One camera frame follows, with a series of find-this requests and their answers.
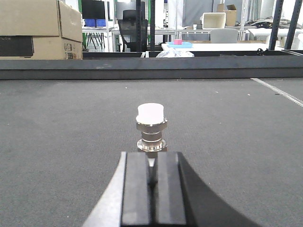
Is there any large cardboard box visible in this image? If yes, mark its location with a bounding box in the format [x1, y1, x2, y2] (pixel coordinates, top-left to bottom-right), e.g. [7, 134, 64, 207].
[0, 0, 82, 60]

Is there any black computer monitor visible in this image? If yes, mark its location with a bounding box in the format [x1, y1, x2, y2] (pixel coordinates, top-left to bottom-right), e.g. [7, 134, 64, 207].
[81, 0, 106, 19]

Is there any dark conveyor side rail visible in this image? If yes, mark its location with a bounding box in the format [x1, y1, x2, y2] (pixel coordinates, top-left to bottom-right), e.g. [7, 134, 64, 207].
[0, 51, 303, 80]

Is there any grey chair back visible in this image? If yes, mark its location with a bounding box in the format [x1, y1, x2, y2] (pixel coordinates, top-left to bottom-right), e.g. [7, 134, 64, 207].
[210, 28, 238, 44]

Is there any light blue tray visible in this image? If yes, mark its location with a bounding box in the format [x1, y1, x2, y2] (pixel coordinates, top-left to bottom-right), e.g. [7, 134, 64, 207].
[166, 42, 193, 49]

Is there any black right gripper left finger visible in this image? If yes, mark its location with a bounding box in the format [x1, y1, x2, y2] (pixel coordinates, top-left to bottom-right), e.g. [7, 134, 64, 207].
[83, 152, 152, 227]

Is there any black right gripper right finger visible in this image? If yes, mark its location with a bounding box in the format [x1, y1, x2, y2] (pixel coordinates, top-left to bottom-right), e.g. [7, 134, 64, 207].
[153, 152, 258, 227]

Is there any pink cube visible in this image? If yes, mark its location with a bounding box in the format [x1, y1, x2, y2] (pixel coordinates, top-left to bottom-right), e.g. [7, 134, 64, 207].
[174, 39, 182, 45]

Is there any metal valve with white cap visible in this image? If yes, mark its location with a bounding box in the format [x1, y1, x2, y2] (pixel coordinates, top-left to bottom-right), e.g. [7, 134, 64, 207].
[136, 103, 168, 158]

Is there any blue storage crate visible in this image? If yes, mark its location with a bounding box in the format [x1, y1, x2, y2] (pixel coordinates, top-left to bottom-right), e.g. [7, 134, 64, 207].
[84, 19, 106, 27]

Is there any clear plastic bag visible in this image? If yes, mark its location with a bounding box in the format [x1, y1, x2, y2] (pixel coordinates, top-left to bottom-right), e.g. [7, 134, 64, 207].
[156, 48, 195, 58]

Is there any grey conveyor belt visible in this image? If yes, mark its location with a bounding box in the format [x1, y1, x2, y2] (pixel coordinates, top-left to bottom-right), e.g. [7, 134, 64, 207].
[0, 79, 303, 227]

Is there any beige plastic bin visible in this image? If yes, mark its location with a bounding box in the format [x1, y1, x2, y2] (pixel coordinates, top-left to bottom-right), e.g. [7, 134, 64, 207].
[202, 12, 226, 29]

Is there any white table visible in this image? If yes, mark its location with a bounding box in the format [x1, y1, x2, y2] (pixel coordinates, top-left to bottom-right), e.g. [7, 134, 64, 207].
[161, 43, 285, 52]

